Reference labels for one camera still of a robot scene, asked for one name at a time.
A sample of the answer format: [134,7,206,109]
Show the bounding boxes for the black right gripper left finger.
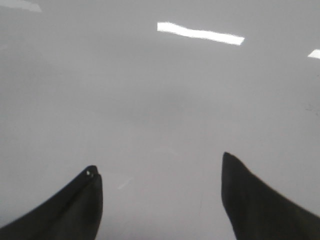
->
[0,165,103,240]

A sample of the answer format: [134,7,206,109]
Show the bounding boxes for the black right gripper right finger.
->
[221,152,320,240]

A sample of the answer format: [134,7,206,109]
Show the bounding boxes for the large white whiteboard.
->
[0,0,320,240]

